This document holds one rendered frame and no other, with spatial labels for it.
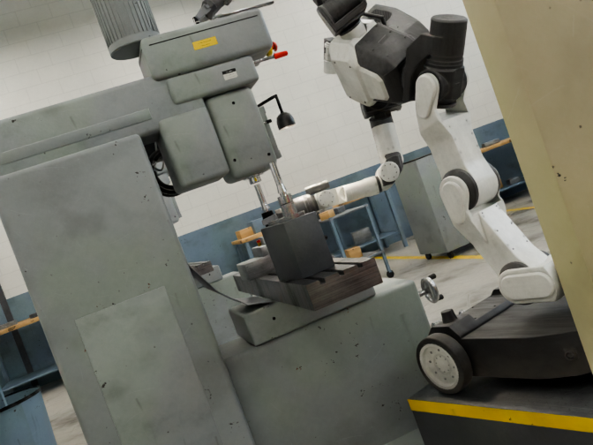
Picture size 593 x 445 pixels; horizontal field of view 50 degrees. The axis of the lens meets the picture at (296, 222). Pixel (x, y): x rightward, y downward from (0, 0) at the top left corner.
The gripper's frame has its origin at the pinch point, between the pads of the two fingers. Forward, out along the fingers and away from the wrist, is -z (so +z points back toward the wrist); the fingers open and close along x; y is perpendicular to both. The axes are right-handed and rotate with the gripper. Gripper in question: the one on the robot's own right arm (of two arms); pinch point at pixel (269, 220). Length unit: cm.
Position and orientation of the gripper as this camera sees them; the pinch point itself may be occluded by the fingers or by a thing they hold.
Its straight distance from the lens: 247.5
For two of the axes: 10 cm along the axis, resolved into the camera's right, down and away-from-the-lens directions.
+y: 3.5, 9.4, 0.4
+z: 9.4, -3.5, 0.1
